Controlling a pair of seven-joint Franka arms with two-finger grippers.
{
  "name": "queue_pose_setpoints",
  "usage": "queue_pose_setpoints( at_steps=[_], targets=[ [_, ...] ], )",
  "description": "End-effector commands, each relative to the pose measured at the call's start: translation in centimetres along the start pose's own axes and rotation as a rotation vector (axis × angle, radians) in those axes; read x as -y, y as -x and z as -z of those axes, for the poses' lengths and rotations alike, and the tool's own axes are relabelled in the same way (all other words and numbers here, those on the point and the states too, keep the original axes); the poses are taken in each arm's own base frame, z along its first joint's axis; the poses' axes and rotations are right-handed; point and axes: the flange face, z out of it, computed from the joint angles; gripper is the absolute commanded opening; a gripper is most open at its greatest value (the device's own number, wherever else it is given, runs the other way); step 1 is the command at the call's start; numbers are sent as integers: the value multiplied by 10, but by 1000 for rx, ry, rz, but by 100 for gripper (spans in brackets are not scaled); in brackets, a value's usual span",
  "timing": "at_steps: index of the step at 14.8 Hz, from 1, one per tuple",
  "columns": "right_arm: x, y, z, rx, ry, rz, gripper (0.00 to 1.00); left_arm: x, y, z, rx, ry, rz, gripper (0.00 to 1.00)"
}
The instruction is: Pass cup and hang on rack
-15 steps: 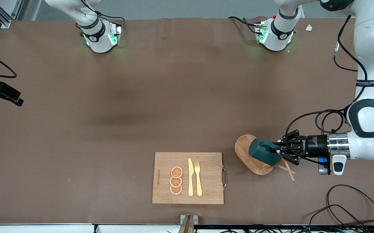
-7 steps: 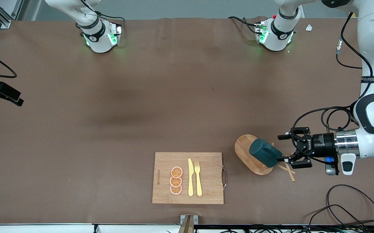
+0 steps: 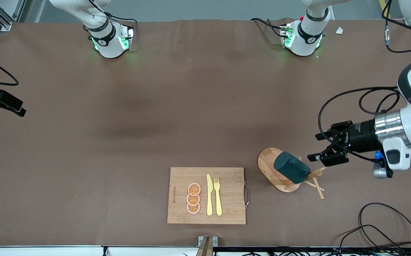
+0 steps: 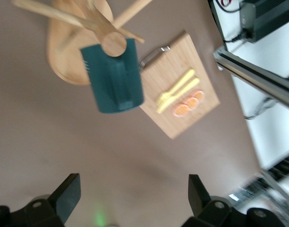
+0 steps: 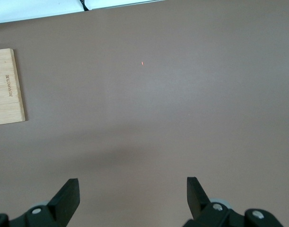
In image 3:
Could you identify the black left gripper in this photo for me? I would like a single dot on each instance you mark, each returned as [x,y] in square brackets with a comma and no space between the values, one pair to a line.
[361,136]

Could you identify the teal mug with yellow inside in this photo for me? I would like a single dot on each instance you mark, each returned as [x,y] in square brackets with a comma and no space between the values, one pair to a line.
[291,167]

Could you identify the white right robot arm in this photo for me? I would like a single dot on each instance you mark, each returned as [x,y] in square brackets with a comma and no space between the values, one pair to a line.
[107,42]

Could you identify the wooden mug rack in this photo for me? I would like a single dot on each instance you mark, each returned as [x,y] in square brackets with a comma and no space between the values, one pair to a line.
[266,165]

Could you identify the white paper scrap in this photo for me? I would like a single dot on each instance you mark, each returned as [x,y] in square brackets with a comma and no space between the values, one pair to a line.
[339,30]

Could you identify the yellow plastic fork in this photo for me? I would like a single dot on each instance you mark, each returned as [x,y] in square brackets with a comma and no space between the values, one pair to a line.
[218,202]

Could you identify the yellow plastic knife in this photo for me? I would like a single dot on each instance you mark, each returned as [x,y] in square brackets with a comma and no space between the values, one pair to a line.
[209,199]

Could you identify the toy orange slice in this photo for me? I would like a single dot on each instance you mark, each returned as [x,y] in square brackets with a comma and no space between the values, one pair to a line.
[194,189]

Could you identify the metal bracket with wooden post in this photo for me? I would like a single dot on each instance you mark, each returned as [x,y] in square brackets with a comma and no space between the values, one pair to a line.
[207,243]

